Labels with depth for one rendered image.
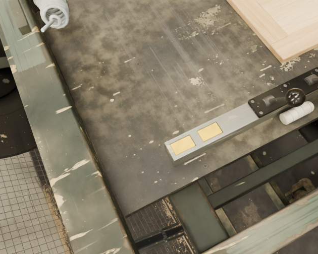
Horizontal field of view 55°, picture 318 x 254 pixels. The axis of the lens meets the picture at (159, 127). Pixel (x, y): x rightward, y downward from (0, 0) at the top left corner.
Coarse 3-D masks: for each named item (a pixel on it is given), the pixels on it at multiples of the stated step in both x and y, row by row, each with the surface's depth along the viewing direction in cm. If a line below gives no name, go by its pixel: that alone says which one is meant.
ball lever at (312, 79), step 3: (312, 75) 73; (315, 75) 73; (306, 78) 73; (309, 78) 72; (312, 78) 72; (315, 78) 71; (306, 81) 73; (309, 81) 72; (312, 81) 72; (315, 81) 72; (309, 84) 73
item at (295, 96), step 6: (294, 90) 60; (300, 90) 60; (270, 96) 71; (288, 96) 60; (294, 96) 60; (300, 96) 59; (264, 102) 71; (270, 102) 70; (288, 102) 61; (294, 102) 60; (300, 102) 60
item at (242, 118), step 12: (312, 96) 76; (240, 108) 72; (288, 108) 75; (216, 120) 71; (228, 120) 71; (240, 120) 71; (252, 120) 71; (264, 120) 74; (192, 132) 71; (228, 132) 70; (240, 132) 73; (168, 144) 70; (204, 144) 69; (216, 144) 72; (180, 156) 68; (192, 156) 71
